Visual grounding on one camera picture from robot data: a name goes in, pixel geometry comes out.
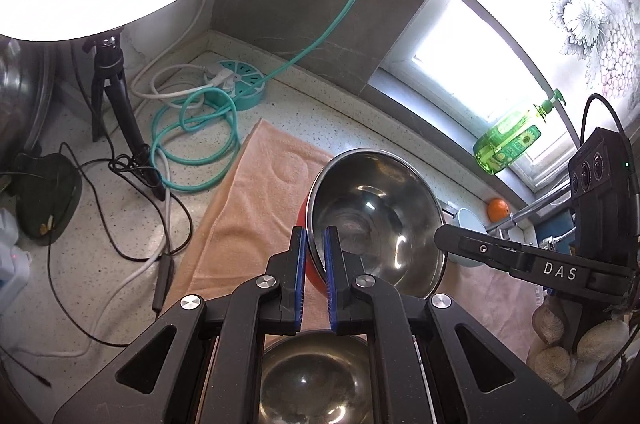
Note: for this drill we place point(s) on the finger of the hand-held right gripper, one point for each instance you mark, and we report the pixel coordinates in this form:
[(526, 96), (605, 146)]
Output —
[(475, 249)]

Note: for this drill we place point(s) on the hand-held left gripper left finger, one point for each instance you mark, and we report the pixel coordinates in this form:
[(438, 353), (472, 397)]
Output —
[(299, 284)]

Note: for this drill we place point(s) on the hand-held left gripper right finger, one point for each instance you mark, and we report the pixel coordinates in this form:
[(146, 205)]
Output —
[(331, 284)]

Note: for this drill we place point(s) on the light blue ceramic bowl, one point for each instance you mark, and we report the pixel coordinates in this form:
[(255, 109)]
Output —
[(470, 234)]

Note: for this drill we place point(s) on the red steel bowl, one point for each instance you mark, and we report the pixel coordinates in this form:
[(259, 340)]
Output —
[(380, 214)]

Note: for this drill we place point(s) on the large steel bowl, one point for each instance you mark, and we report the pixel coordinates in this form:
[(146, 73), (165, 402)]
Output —
[(315, 379)]

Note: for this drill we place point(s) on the orange fruit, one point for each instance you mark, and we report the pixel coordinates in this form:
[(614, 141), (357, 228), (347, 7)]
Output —
[(498, 209)]

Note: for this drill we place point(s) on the chrome kitchen faucet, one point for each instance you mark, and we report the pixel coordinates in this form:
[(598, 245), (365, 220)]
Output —
[(530, 209)]

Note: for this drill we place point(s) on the pink towel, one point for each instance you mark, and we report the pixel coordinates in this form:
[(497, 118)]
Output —
[(250, 204)]

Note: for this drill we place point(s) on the green dish soap bottle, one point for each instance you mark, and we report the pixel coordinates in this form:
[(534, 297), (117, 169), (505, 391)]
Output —
[(507, 144)]

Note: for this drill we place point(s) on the window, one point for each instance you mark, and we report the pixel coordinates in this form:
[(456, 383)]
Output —
[(475, 54)]

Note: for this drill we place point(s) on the teal round power strip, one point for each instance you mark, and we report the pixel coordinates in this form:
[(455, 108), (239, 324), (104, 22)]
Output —
[(245, 79)]

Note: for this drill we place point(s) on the printed roller blind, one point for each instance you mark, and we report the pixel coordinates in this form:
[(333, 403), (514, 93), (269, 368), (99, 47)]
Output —
[(550, 4)]

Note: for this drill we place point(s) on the dark green object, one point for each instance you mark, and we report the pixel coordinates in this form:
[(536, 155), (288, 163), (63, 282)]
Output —
[(47, 199)]

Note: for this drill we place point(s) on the large metal pot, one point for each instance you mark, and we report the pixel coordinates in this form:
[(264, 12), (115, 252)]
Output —
[(25, 94)]

